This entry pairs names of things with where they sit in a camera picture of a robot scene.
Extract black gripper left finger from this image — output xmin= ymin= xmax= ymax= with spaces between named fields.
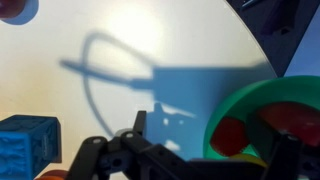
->
xmin=64 ymin=110 xmax=201 ymax=180

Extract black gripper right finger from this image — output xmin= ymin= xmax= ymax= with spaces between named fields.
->
xmin=248 ymin=113 xmax=320 ymax=180

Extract green plastic bowl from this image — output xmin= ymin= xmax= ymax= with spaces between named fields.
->
xmin=203 ymin=76 xmax=320 ymax=160

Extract yellow toy lemon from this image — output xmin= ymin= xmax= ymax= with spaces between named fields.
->
xmin=230 ymin=153 xmax=267 ymax=168

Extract red toy fruit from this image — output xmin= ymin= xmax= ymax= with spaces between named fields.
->
xmin=209 ymin=101 xmax=320 ymax=157

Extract orange toy fruit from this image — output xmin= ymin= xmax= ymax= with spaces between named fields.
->
xmin=35 ymin=170 xmax=68 ymax=180

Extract blue toy cube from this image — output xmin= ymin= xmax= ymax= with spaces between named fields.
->
xmin=0 ymin=115 xmax=62 ymax=180

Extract black clamp stand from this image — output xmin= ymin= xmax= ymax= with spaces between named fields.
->
xmin=226 ymin=0 xmax=320 ymax=77

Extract dark purple toy plum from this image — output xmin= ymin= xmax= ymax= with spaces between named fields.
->
xmin=0 ymin=0 xmax=26 ymax=19

